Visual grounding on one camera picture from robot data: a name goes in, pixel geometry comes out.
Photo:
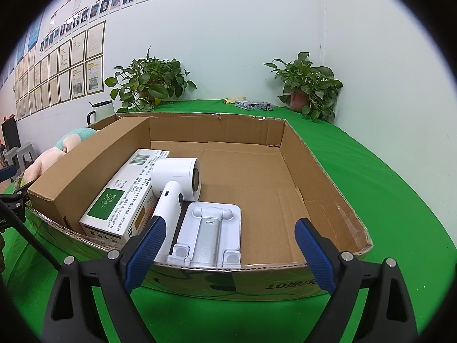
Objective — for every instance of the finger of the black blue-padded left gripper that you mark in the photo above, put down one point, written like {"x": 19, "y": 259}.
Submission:
{"x": 16, "y": 200}

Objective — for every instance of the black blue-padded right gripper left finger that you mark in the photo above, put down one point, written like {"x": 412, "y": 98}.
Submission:
{"x": 72, "y": 314}

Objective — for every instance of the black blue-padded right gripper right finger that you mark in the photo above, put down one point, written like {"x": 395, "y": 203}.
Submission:
{"x": 387, "y": 315}

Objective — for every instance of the pink plush pig toy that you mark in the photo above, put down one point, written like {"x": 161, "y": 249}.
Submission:
{"x": 46, "y": 159}

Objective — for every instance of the white green product box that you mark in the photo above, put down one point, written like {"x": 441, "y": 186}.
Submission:
{"x": 126, "y": 203}

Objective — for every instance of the white folding phone stand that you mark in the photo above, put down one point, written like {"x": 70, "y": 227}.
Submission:
{"x": 210, "y": 237}

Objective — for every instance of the white handheld fan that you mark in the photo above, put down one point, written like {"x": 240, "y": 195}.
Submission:
{"x": 174, "y": 181}

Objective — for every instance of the grey plastic stool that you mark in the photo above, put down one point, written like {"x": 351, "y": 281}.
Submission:
{"x": 26, "y": 156}
{"x": 11, "y": 157}

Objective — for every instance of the black cabinet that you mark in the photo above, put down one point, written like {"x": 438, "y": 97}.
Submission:
{"x": 10, "y": 133}

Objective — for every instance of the white enamel mug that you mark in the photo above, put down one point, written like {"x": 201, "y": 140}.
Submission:
{"x": 99, "y": 111}

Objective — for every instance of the framed certificate lower right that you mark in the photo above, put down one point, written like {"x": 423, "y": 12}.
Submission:
{"x": 94, "y": 75}

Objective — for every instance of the framed certificate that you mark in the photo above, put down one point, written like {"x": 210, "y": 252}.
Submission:
{"x": 95, "y": 40}
{"x": 94, "y": 75}

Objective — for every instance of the left potted green plant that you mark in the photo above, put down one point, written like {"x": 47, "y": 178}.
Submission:
{"x": 148, "y": 82}

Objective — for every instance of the potted green plant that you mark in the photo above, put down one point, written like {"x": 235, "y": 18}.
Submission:
{"x": 308, "y": 89}
{"x": 148, "y": 82}

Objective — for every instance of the framed certificate upper right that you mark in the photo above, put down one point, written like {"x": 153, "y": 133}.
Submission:
{"x": 95, "y": 40}

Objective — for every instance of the large open cardboard box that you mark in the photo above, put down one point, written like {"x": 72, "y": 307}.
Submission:
{"x": 259, "y": 164}

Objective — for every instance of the yellow packet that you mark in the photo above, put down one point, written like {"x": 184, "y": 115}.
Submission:
{"x": 233, "y": 100}

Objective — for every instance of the right potted green plant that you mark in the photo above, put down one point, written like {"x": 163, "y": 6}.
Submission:
{"x": 308, "y": 89}

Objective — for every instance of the patterned tissue pack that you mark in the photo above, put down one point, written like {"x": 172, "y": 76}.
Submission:
{"x": 254, "y": 105}

